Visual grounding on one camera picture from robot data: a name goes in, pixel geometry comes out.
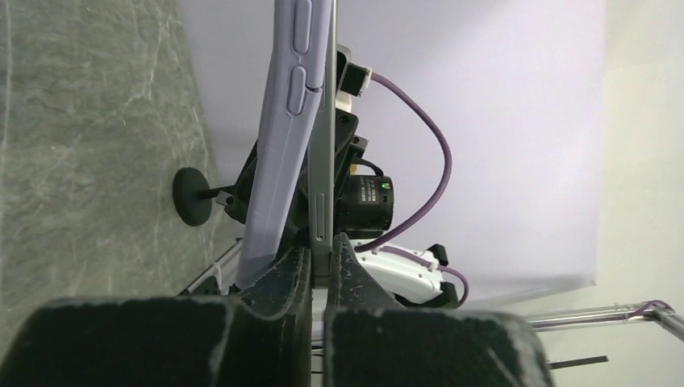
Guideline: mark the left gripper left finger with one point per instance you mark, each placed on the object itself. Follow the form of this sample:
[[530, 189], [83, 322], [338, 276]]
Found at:
[[258, 337]]

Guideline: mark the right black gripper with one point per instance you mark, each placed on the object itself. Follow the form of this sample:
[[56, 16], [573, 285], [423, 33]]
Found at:
[[349, 149]]

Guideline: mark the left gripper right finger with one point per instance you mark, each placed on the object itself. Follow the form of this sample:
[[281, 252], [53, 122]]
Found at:
[[369, 339]]

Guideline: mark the lavender phone case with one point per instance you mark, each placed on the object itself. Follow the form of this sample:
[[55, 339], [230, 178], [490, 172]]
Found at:
[[293, 92]]

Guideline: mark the black smartphone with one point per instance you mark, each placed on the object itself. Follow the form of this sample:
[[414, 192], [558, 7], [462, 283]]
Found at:
[[321, 165]]

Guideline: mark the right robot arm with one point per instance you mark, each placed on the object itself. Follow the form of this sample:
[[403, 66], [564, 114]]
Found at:
[[364, 211]]

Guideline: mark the black microphone stand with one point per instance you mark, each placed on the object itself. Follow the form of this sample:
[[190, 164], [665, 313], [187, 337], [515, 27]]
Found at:
[[192, 197]]

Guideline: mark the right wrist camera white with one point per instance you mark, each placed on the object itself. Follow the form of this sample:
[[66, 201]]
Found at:
[[352, 80]]

